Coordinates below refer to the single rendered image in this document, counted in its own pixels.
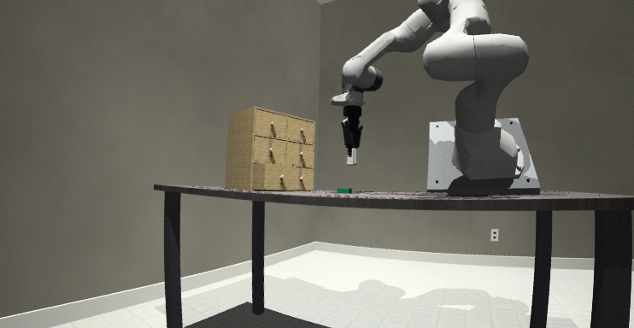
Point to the small wooden chest of drawers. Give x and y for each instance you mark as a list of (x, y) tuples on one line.
[(240, 148)]

